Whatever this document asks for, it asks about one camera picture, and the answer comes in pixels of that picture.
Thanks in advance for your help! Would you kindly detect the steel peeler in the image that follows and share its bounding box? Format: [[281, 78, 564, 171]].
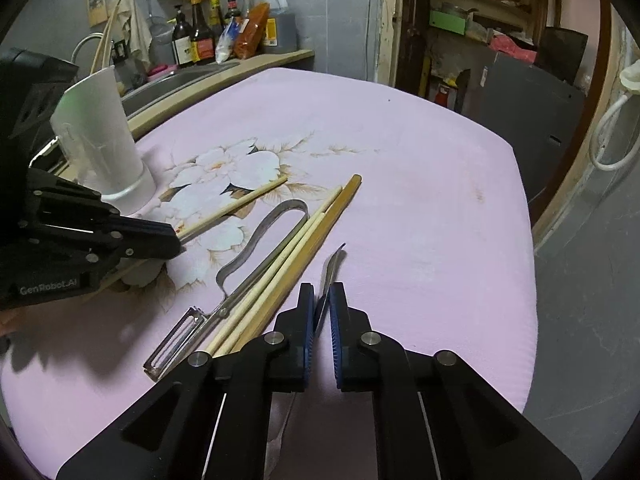
[[142, 198, 310, 382]]

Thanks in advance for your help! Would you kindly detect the dark bamboo chopstick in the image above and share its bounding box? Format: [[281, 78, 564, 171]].
[[216, 174, 362, 356]]

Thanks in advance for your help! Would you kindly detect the white plastic utensil holder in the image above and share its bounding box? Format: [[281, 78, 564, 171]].
[[50, 66, 156, 214]]

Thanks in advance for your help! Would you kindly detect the steel fork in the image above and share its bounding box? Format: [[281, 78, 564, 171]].
[[314, 244, 345, 336]]

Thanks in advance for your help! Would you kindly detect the thin bamboo chopstick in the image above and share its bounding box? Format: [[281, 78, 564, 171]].
[[90, 0, 122, 75]]

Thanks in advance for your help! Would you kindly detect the pale bamboo chopstick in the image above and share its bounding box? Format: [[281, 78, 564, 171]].
[[205, 185, 343, 356]]

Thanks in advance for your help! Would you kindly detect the pink floral tablecloth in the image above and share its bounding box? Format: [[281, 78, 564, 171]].
[[1, 68, 538, 478]]

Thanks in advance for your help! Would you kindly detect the hanging beige towel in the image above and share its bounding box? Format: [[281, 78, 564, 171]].
[[110, 0, 152, 70]]

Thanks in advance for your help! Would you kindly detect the brown sauce bottle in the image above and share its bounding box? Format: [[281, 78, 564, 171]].
[[191, 0, 215, 65]]

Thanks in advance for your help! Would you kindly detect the chrome sink faucet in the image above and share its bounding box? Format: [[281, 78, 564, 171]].
[[70, 31, 106, 68]]

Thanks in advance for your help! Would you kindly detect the dark soy sauce bottle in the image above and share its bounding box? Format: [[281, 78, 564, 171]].
[[171, 4, 194, 68]]

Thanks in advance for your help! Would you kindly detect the orange snack bag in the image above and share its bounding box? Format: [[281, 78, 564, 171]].
[[233, 2, 270, 60]]

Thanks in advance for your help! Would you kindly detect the large oil jug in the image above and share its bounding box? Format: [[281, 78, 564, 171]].
[[262, 0, 298, 54]]

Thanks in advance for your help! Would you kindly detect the grey cabinet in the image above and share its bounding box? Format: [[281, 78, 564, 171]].
[[469, 52, 585, 200]]

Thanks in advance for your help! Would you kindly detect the wooden shelf unit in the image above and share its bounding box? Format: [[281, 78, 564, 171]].
[[394, 0, 548, 98]]

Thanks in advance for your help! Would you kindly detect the white hose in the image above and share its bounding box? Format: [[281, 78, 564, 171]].
[[587, 58, 640, 172]]

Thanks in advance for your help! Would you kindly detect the wooden door frame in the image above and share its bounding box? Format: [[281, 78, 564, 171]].
[[532, 0, 627, 248]]

